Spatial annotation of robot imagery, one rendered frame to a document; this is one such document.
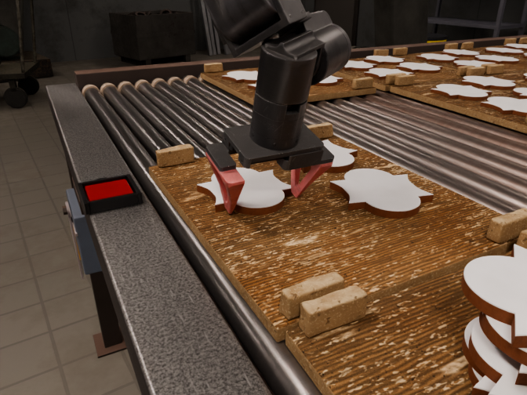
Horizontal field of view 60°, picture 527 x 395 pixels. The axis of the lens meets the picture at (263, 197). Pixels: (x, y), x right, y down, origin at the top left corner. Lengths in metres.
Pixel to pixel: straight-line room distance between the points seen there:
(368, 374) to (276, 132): 0.26
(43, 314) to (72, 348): 0.26
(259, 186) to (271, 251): 0.14
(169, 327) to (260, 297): 0.09
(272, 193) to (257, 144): 0.10
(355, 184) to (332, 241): 0.14
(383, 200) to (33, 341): 1.56
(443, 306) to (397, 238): 0.12
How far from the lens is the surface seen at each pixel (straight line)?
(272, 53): 0.46
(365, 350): 0.39
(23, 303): 2.14
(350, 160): 0.71
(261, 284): 0.44
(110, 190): 0.68
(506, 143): 0.99
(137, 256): 0.54
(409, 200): 0.60
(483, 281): 0.37
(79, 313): 1.99
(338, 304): 0.38
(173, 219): 0.61
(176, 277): 0.50
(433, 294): 0.46
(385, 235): 0.54
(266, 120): 0.48
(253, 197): 0.58
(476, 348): 0.36
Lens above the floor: 1.20
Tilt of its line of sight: 26 degrees down
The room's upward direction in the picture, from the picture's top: straight up
